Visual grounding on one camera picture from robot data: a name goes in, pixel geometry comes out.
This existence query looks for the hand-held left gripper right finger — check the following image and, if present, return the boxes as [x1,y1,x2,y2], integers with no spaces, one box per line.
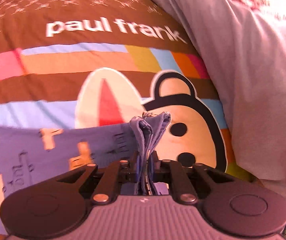
[150,152,236,203]

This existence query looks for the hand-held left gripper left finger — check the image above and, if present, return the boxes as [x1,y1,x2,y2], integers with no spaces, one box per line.
[50,152,140,203]

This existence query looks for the blue pants with orange print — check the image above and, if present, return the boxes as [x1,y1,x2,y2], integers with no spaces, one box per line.
[0,111,172,236]

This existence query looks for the brown cartoon printed bed sheet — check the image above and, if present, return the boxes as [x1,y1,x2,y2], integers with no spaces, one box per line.
[0,0,258,240]

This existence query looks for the white pillow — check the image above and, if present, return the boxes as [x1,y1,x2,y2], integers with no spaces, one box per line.
[130,0,286,228]

